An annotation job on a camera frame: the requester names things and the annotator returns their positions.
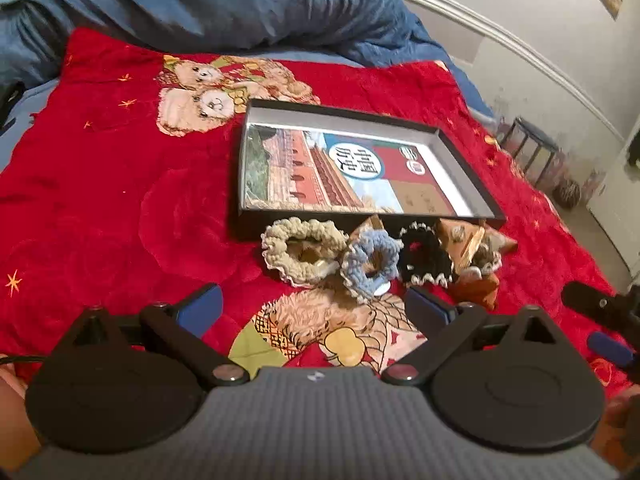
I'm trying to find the person's left leg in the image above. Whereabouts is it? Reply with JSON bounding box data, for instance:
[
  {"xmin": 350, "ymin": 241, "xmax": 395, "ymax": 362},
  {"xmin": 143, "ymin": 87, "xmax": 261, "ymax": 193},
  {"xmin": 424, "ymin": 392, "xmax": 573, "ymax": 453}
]
[{"xmin": 0, "ymin": 364, "xmax": 42, "ymax": 461}]

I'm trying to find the dark metal stool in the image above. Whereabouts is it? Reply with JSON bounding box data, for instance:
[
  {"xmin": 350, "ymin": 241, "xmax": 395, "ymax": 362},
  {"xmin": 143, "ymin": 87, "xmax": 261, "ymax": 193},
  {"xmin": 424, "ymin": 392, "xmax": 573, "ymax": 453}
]
[{"xmin": 499, "ymin": 117, "xmax": 561, "ymax": 190}]

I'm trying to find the beige crocheted scrunchie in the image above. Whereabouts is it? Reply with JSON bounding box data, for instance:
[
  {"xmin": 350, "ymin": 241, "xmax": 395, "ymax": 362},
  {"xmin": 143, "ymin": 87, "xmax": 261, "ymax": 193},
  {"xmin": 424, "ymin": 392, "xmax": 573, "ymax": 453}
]
[{"xmin": 261, "ymin": 217, "xmax": 349, "ymax": 289}]

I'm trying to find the striped ball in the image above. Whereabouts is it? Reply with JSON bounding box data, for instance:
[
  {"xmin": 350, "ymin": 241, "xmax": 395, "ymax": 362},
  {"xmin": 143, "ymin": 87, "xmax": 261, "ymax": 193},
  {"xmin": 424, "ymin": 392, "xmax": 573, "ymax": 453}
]
[{"xmin": 557, "ymin": 180, "xmax": 582, "ymax": 209}]

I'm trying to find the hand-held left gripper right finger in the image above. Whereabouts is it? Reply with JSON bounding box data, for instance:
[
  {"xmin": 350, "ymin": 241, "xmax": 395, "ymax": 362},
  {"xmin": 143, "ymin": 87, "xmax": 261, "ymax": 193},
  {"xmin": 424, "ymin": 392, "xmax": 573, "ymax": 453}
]
[{"xmin": 381, "ymin": 286, "xmax": 568, "ymax": 387}]

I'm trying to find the orange snack packet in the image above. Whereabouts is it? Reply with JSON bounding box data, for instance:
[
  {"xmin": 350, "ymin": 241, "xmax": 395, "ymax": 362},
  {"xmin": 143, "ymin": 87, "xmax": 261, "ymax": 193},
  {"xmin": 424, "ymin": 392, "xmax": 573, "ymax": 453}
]
[{"xmin": 434, "ymin": 217, "xmax": 519, "ymax": 309}]

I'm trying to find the red printed blanket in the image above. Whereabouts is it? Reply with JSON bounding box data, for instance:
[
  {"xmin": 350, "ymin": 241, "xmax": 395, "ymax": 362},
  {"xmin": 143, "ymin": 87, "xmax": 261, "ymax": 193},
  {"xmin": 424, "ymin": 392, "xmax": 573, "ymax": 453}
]
[{"xmin": 0, "ymin": 27, "xmax": 635, "ymax": 403}]

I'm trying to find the black crocheted scrunchie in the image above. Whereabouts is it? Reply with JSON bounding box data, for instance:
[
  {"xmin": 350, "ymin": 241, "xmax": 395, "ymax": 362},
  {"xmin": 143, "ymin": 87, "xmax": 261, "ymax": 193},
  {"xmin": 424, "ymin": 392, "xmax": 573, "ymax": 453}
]
[{"xmin": 397, "ymin": 221, "xmax": 454, "ymax": 287}]

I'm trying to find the white door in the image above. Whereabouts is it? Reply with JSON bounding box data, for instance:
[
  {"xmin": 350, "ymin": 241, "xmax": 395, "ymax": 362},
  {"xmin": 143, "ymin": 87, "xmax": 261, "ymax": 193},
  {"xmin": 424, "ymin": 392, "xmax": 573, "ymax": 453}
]
[{"xmin": 586, "ymin": 132, "xmax": 640, "ymax": 283}]

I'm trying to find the white bed frame rail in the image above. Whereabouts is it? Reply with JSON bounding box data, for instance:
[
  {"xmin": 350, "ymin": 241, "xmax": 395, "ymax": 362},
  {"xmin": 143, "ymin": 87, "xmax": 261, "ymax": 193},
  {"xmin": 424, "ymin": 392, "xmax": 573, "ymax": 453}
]
[{"xmin": 350, "ymin": 0, "xmax": 627, "ymax": 142}]

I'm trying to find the person's leg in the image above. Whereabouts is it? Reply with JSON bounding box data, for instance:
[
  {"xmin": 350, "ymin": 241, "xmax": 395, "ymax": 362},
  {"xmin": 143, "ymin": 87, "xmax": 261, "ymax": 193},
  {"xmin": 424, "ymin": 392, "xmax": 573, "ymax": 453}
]
[
  {"xmin": 0, "ymin": 364, "xmax": 42, "ymax": 461},
  {"xmin": 591, "ymin": 389, "xmax": 640, "ymax": 462}
]

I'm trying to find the brown and white crocheted scrunchie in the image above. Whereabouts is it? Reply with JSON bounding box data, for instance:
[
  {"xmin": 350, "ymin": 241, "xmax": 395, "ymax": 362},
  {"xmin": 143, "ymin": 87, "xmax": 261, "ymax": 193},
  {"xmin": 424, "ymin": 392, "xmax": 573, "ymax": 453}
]
[{"xmin": 462, "ymin": 240, "xmax": 503, "ymax": 281}]

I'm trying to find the blue crocheted scrunchie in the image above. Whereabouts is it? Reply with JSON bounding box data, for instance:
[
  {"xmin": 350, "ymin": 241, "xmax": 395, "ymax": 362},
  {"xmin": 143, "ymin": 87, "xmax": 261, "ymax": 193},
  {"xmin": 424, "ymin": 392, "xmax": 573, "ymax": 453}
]
[{"xmin": 341, "ymin": 230, "xmax": 404, "ymax": 307}]

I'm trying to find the person's right leg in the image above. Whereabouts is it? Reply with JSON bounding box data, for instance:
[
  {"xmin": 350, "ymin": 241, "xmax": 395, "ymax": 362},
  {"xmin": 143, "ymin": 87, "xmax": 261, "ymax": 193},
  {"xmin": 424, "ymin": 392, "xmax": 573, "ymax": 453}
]
[{"xmin": 591, "ymin": 389, "xmax": 640, "ymax": 462}]

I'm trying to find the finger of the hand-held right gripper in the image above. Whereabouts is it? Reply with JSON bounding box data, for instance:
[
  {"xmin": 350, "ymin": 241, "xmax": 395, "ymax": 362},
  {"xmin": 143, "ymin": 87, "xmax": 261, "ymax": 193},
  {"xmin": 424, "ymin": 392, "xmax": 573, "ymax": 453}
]
[
  {"xmin": 587, "ymin": 332, "xmax": 637, "ymax": 370},
  {"xmin": 561, "ymin": 281, "xmax": 627, "ymax": 330}
]

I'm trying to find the black shallow box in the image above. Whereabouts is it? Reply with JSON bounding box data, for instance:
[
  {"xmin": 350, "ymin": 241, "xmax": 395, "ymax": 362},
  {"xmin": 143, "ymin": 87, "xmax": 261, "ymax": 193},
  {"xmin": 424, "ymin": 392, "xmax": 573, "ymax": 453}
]
[{"xmin": 234, "ymin": 98, "xmax": 507, "ymax": 242}]

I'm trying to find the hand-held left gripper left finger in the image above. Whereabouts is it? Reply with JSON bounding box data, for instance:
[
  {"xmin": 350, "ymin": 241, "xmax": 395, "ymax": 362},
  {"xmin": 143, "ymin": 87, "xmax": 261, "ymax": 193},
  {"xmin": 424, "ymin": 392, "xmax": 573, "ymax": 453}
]
[{"xmin": 66, "ymin": 282, "xmax": 251, "ymax": 387}]

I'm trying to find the blue duvet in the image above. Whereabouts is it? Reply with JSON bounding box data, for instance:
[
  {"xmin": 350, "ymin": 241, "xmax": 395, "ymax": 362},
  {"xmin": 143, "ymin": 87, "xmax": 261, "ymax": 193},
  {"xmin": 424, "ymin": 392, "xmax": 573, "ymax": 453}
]
[{"xmin": 0, "ymin": 0, "xmax": 497, "ymax": 136}]

